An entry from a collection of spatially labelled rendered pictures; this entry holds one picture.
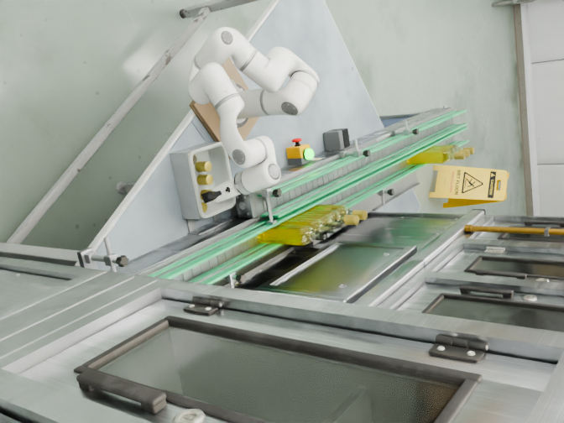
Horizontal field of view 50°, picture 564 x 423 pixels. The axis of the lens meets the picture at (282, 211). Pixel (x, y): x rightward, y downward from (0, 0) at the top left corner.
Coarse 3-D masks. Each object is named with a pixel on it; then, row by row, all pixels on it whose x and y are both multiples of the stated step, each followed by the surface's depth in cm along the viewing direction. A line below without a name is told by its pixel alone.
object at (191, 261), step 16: (464, 128) 333; (432, 144) 301; (400, 160) 274; (368, 176) 252; (336, 192) 233; (304, 208) 217; (256, 224) 206; (224, 240) 193; (240, 240) 190; (192, 256) 182; (208, 256) 179; (160, 272) 172; (176, 272) 170
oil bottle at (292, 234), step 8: (280, 224) 207; (288, 224) 205; (264, 232) 207; (272, 232) 205; (280, 232) 202; (288, 232) 200; (296, 232) 198; (304, 232) 197; (264, 240) 208; (272, 240) 206; (280, 240) 203; (288, 240) 201; (296, 240) 199; (304, 240) 197; (312, 240) 199
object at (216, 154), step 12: (216, 144) 198; (192, 156) 190; (204, 156) 204; (216, 156) 204; (192, 168) 190; (216, 168) 206; (228, 168) 203; (192, 180) 191; (216, 180) 207; (216, 204) 206; (228, 204) 205; (204, 216) 194
